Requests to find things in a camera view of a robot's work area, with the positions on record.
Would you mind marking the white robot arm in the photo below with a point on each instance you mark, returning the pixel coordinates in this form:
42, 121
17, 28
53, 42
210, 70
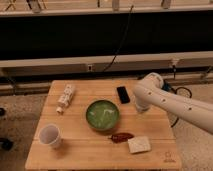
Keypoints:
148, 91

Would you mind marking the green ceramic bowl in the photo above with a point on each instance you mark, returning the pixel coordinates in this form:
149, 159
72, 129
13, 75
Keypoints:
102, 115

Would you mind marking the black smartphone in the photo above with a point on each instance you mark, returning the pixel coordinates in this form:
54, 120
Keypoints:
123, 95

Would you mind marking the white tube bottle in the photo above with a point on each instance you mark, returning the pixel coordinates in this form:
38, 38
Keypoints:
65, 98

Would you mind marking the wooden table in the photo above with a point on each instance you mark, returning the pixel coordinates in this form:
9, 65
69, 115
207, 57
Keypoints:
85, 149

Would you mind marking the dried red chili pepper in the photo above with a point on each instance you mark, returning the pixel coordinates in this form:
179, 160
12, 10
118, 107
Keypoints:
120, 137

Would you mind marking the white square sponge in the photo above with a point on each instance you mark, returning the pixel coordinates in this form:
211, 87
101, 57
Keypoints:
139, 144

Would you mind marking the white paper cup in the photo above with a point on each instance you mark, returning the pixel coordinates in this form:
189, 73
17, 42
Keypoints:
50, 136

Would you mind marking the white wall outlet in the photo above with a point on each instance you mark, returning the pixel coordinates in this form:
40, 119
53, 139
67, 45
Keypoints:
90, 68

